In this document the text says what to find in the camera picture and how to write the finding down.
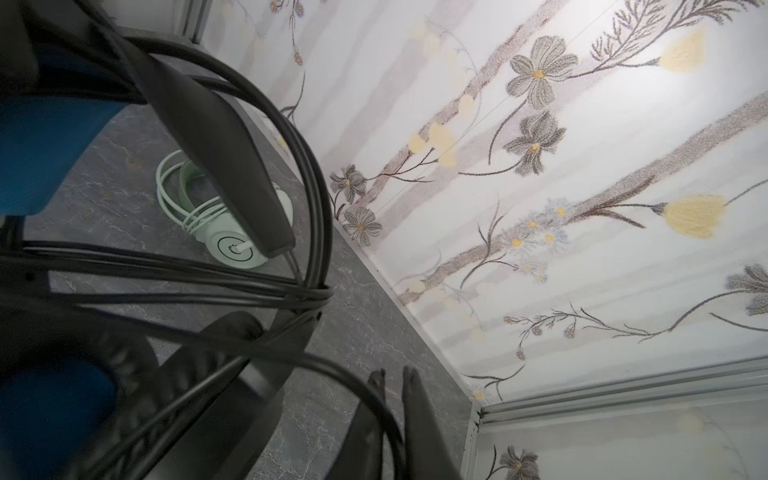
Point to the black and blue headphones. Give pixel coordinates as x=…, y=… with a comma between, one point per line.
x=120, y=360

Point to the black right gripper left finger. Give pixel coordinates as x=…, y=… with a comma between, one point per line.
x=360, y=455

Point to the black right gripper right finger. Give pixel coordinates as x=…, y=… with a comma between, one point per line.
x=427, y=457

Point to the mint green headphones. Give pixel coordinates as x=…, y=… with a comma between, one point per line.
x=210, y=223

